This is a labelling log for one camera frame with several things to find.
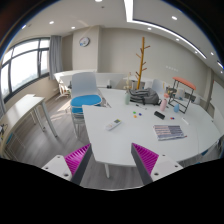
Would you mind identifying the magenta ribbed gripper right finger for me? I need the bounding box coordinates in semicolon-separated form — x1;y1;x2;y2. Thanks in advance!
131;143;182;185

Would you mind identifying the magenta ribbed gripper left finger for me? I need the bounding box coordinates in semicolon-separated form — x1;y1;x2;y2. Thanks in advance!
42;144;92;185

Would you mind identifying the large white table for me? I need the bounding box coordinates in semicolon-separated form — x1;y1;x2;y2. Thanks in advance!
83;89;221;167

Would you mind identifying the black rectangular device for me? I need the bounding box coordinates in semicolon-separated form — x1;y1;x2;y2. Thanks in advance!
154;111;165;120

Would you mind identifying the white remote control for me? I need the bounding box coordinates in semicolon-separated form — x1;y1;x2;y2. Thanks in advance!
106;119;121;131

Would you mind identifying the pink bottle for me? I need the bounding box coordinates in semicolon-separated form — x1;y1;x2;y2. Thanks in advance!
160;98;167;111

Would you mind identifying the blue cup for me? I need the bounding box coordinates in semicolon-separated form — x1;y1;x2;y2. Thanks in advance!
173;104;180;113

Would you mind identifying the grey backpack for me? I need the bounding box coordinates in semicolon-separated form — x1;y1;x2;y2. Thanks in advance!
129;88;159;105

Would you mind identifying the white side desk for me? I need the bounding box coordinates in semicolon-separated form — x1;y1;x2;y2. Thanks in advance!
0;94;57;157

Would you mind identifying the pale green bottle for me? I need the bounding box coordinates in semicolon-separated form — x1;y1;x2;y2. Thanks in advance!
125;91;130;105

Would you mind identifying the blue seat white chair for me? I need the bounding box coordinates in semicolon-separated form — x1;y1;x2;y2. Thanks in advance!
70;72;102;136

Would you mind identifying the orange top black stool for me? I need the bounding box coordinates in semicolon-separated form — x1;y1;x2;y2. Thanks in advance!
168;77;196;113

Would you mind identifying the wooden coat rack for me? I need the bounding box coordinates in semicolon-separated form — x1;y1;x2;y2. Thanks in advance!
135;36;150;90

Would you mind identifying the grey curtain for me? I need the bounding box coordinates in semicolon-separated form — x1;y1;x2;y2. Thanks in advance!
49;35;63;80

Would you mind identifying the round wall clock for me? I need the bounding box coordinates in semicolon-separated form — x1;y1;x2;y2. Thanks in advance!
79;37;90;47

